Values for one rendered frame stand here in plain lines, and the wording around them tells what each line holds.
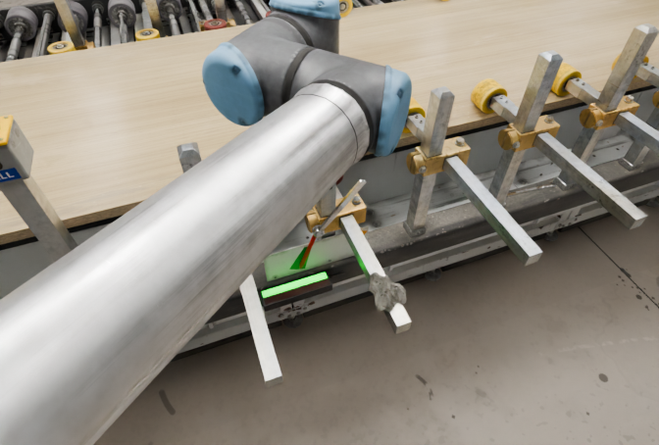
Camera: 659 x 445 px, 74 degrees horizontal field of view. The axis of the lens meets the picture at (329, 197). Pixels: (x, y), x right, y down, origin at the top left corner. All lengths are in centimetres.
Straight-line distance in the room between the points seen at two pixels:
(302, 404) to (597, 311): 124
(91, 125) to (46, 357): 112
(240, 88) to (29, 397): 35
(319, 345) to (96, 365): 155
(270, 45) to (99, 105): 95
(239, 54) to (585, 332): 180
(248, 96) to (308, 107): 12
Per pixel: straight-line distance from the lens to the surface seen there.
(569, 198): 145
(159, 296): 25
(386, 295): 84
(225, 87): 51
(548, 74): 105
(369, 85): 44
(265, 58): 49
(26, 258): 126
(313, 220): 97
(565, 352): 197
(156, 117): 129
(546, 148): 114
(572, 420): 186
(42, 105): 149
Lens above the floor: 159
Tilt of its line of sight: 45 degrees down
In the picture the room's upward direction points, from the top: straight up
